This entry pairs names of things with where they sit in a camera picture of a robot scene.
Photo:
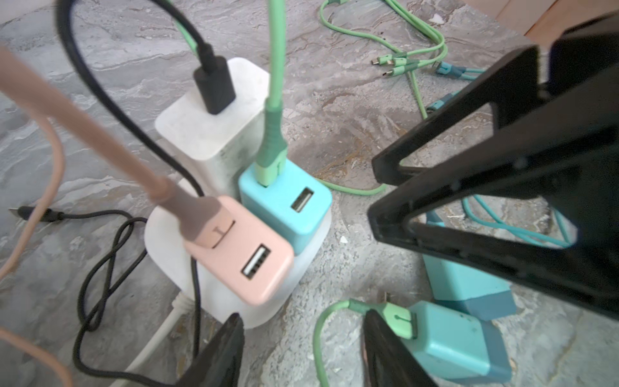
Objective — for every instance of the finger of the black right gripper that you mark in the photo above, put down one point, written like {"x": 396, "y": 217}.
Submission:
{"x": 572, "y": 167}
{"x": 510, "y": 87}

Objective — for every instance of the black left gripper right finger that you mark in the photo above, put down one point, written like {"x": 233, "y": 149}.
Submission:
{"x": 388, "y": 361}

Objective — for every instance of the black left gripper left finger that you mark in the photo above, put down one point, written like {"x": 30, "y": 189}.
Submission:
{"x": 220, "y": 362}

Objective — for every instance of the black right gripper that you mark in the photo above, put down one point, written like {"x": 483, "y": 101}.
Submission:
{"x": 581, "y": 52}

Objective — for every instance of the teal charger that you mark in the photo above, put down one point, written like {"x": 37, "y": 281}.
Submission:
{"x": 293, "y": 206}
{"x": 451, "y": 345}

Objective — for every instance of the pink charger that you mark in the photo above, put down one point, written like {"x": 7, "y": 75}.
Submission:
{"x": 250, "y": 259}

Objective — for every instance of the teal USB charger plug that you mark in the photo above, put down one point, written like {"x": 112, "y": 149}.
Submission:
{"x": 465, "y": 289}

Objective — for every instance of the white power strip cube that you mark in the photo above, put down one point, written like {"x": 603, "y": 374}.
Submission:
{"x": 182, "y": 215}

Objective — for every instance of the white charger block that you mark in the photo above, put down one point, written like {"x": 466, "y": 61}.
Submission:
{"x": 217, "y": 148}

